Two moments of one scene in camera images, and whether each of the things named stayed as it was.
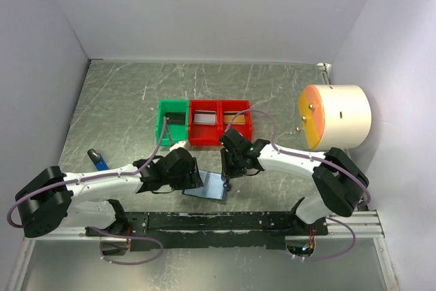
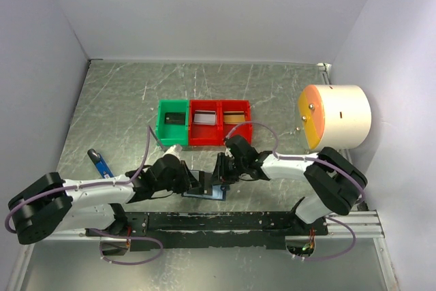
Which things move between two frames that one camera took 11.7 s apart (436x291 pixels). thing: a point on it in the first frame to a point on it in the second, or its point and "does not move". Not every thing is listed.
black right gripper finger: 224,163 to 221,174
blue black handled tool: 98,160 does not move
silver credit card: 205,117 does not move
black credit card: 176,118 does not move
